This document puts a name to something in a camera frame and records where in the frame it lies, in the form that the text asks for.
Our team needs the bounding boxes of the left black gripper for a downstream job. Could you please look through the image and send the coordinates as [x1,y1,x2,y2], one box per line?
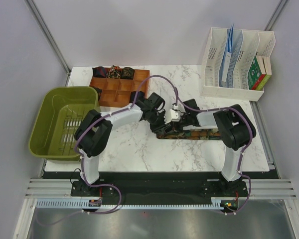
[148,111,171,136]

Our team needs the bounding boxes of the floral brown green tie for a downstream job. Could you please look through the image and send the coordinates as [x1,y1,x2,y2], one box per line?
[156,129,221,140]

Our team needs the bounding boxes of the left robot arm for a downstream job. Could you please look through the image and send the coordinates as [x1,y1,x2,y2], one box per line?
[74,91,165,196]

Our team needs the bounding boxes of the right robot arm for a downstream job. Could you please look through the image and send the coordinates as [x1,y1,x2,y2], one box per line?
[177,99,256,196]

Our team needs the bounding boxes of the wooden compartment tray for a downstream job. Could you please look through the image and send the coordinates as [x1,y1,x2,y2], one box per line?
[90,68,150,108]

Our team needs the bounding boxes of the white plastic file organizer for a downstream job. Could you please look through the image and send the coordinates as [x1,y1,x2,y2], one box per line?
[200,27,276,102]

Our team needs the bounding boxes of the rolled dark gold tie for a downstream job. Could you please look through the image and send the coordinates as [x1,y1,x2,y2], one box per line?
[121,67,135,80]

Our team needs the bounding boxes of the rolled multicolour patterned tie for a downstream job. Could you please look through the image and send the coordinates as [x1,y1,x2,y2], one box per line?
[107,65,122,79]

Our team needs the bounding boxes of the blue paper folder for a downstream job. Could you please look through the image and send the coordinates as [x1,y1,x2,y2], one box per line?
[219,25,243,88]

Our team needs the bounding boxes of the rolled navy red tie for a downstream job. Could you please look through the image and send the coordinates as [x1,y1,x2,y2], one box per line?
[92,66,108,78]

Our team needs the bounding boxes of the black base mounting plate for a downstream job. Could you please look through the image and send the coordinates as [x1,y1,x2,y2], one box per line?
[71,172,248,204]

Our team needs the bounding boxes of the green white book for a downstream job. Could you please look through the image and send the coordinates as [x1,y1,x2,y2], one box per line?
[247,55,266,90]

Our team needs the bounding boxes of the red spine book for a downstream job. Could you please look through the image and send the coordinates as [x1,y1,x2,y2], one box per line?
[256,56,272,91]

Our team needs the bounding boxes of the olive green plastic basket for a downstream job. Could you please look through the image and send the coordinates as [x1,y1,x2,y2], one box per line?
[28,86,99,161]

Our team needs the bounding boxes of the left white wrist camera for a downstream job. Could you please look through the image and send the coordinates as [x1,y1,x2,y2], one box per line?
[164,109,181,123]

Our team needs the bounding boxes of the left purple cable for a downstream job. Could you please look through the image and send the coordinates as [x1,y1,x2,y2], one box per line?
[34,74,179,226]

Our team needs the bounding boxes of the purple cable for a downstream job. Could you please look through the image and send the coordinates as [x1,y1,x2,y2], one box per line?
[34,74,179,226]
[175,96,255,216]

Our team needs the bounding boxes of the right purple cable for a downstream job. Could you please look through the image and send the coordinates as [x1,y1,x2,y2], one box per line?
[175,96,255,216]

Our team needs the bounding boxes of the white slotted cable duct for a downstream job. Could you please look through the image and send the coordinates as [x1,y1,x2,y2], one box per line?
[36,198,238,210]

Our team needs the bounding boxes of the aluminium rail frame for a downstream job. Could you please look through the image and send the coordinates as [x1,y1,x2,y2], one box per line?
[13,179,299,239]

